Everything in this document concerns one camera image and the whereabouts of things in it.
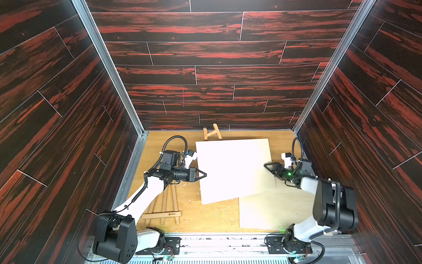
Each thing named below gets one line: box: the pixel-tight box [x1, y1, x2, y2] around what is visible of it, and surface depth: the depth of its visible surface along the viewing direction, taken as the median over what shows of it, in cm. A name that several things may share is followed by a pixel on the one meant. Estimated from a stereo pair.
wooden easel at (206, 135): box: [202, 123, 223, 141], surface depth 92 cm
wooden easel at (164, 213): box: [141, 180, 182, 225], surface depth 84 cm
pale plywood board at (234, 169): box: [195, 138, 277, 206], surface depth 93 cm
